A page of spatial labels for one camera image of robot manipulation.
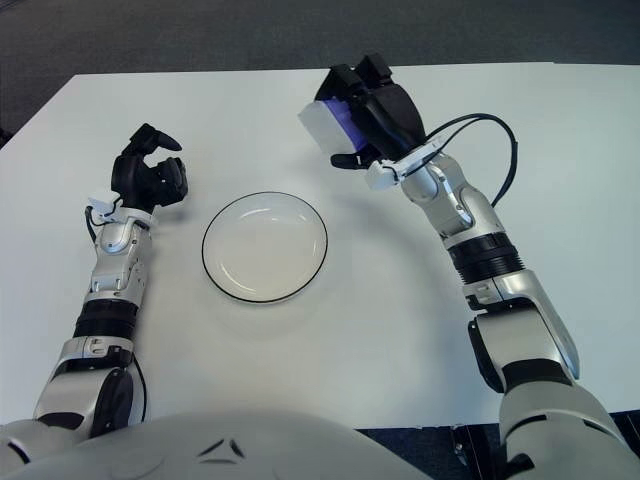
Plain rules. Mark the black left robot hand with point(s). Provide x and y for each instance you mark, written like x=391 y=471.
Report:
x=135 y=177

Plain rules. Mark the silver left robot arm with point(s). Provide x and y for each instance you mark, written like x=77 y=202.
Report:
x=110 y=280

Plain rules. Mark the black table leg frame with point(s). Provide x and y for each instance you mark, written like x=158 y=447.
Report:
x=470 y=450

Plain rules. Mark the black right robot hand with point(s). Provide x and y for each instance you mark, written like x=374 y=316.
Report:
x=390 y=110

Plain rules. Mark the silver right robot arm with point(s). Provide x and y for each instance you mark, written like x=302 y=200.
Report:
x=500 y=280

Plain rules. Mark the purple tissue paper pack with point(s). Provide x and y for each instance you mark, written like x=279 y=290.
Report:
x=325 y=125

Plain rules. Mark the silver robot torso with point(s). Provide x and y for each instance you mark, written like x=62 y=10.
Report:
x=225 y=445

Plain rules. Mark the white plate with black rim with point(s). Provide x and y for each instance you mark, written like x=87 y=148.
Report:
x=265 y=247

